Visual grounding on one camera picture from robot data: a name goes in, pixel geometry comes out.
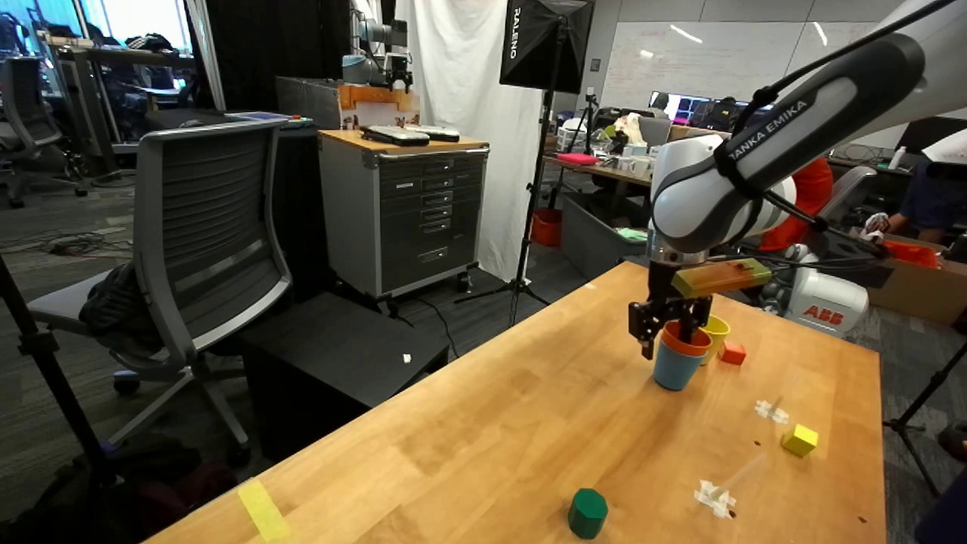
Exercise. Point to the dark background office chair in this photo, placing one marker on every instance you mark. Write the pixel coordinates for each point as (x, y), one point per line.
(25, 109)

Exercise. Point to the white ABB robot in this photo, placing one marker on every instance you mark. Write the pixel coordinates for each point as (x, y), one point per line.
(833, 297)

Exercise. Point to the black curtain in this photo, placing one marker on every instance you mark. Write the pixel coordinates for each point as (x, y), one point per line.
(277, 48)

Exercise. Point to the black low platform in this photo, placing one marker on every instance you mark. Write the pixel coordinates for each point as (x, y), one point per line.
(344, 352)

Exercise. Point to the grey mesh office chair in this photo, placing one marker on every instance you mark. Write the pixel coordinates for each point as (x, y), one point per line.
(213, 221)

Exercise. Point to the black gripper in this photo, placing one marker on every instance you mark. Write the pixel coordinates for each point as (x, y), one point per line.
(664, 287)

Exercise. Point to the black camera tripod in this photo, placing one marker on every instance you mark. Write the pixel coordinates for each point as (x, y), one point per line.
(46, 371)

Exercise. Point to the grey wood-topped tool cabinet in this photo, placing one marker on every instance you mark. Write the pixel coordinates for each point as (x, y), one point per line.
(404, 221)

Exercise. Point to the blue plastic cup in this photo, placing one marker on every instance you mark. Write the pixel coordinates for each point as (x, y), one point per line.
(675, 371)

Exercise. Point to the green cylinder block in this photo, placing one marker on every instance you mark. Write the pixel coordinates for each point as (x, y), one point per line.
(586, 515)

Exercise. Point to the brown cardboard box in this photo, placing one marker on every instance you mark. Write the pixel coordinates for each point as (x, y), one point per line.
(918, 291)

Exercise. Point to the white curtain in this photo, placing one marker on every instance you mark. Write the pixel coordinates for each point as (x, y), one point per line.
(454, 71)

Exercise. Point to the person in red shirt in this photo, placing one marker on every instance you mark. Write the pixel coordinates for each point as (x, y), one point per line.
(815, 191)

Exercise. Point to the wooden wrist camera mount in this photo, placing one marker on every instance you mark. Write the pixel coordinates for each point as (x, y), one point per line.
(721, 280)

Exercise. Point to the black softbox light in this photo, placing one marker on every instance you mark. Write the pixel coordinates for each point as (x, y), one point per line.
(545, 45)

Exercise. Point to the yellow small block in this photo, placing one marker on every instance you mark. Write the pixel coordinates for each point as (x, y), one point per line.
(801, 440)

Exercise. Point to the cluttered office desk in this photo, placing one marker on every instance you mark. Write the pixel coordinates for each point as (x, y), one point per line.
(615, 173)

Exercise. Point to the white wall whiteboard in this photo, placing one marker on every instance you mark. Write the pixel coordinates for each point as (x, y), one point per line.
(685, 61)

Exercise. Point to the yellow plastic cup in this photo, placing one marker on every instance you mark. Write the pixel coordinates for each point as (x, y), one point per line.
(718, 333)

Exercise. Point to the black thin tripod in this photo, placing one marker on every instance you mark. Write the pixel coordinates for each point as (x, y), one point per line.
(923, 404)

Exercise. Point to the orange plastic cup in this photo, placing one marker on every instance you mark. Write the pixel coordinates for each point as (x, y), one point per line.
(677, 349)

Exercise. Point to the black flat device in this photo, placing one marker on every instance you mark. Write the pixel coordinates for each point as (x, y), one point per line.
(394, 133)

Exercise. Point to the yellow tape strip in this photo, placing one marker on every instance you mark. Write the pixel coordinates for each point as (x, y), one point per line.
(265, 512)

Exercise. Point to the red small block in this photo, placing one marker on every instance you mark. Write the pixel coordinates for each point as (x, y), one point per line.
(731, 352)

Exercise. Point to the black light stand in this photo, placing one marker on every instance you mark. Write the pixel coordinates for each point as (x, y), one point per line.
(533, 182)

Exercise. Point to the red bucket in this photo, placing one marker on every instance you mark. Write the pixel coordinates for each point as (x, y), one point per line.
(547, 230)

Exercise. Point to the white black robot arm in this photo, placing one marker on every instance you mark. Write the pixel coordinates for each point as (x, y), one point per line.
(705, 199)

